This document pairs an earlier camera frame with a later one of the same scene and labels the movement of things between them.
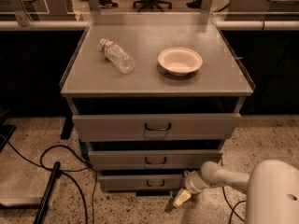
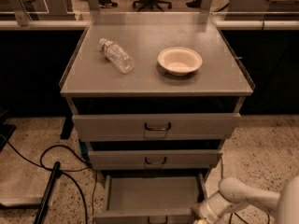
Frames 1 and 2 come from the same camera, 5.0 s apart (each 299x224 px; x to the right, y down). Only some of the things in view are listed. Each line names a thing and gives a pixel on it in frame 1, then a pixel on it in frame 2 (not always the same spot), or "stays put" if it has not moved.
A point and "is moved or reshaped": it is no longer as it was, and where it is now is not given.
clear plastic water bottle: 120,59 stays put
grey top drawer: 154,127 stays put
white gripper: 191,182 to 207,209
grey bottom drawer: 141,182 is moved or reshaped
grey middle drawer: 153,161 stays put
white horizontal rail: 81,25 stays put
